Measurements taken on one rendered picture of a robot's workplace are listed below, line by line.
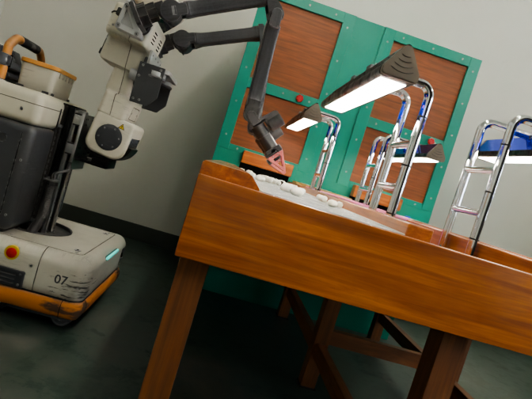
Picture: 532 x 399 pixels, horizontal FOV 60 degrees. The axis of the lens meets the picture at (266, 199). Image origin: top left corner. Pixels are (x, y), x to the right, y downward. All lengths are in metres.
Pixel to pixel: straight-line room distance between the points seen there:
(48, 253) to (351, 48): 1.96
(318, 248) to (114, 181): 2.83
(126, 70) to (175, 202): 1.72
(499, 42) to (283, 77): 1.99
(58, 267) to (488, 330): 1.39
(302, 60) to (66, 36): 1.81
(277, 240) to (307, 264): 0.07
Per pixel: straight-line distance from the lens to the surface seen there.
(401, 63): 1.02
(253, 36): 2.23
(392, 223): 1.03
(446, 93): 3.02
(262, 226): 0.86
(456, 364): 1.11
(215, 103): 3.52
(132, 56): 1.98
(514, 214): 4.18
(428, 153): 2.08
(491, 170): 1.37
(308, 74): 2.78
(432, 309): 0.98
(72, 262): 1.81
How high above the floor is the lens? 0.78
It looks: 3 degrees down
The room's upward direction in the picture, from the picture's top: 17 degrees clockwise
